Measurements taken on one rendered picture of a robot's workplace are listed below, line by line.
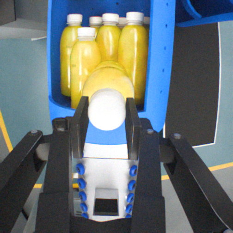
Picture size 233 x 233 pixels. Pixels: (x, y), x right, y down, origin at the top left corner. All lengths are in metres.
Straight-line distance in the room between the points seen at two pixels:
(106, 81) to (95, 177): 0.62
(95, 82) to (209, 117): 1.54
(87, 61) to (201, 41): 1.24
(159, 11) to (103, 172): 0.63
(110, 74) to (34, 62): 1.47
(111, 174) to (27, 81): 1.21
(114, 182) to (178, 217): 2.01
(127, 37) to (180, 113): 1.24
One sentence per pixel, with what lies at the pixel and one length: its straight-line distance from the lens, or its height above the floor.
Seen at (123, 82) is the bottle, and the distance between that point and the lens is 0.23.
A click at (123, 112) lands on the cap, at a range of 0.19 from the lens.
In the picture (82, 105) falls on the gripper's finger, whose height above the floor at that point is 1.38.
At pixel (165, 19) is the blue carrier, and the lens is 0.36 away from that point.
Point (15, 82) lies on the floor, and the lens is 1.80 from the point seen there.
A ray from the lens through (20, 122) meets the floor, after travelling 1.91.
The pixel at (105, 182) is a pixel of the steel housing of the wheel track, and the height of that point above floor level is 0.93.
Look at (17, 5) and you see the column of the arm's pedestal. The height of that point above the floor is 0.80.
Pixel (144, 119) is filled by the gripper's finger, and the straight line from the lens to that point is 0.17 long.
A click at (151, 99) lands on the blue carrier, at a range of 0.35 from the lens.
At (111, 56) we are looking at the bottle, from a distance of 0.44.
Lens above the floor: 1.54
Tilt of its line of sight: 68 degrees down
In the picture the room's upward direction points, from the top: 177 degrees clockwise
